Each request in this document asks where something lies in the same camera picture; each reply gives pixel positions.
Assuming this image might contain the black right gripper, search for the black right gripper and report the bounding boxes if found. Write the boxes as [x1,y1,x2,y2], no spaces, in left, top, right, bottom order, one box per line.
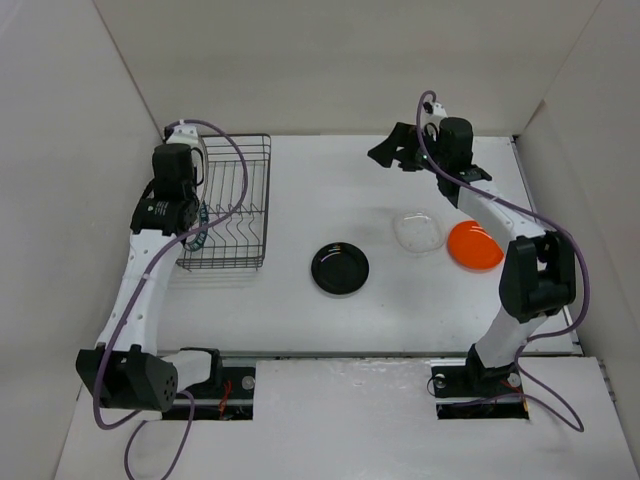
[366,122,447,176]

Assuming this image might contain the clear glass plate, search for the clear glass plate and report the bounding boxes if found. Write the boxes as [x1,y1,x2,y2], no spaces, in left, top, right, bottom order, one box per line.
[392,210,445,255]

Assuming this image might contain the orange plate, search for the orange plate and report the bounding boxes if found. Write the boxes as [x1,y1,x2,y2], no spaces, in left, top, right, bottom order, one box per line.
[446,220,504,271]

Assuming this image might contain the black plate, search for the black plate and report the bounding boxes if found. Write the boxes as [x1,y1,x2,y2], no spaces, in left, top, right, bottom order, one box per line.
[310,242,370,296]

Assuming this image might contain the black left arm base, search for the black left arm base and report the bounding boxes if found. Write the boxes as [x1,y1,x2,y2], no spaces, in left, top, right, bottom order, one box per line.
[162,348,256,421]

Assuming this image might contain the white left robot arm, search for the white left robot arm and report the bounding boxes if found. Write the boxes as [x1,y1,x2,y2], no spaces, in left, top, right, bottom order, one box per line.
[75,119,250,429]

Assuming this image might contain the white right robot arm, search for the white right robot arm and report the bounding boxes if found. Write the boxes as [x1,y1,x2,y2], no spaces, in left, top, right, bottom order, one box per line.
[400,91,576,394]

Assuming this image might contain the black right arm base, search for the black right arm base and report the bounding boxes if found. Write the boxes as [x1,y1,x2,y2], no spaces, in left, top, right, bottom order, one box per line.
[427,349,529,420]

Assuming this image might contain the dark wire dish rack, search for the dark wire dish rack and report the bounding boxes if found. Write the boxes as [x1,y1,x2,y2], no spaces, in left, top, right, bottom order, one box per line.
[177,134,271,271]

